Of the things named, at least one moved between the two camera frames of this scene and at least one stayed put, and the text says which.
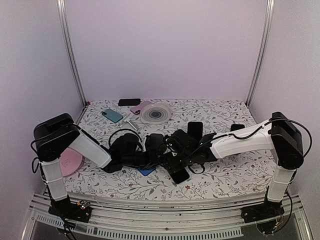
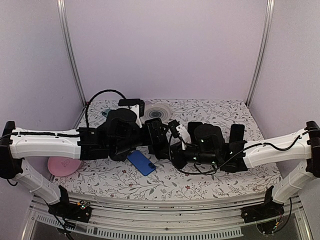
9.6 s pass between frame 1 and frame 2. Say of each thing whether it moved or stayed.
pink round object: stayed
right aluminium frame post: stayed
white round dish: stayed
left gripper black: moved
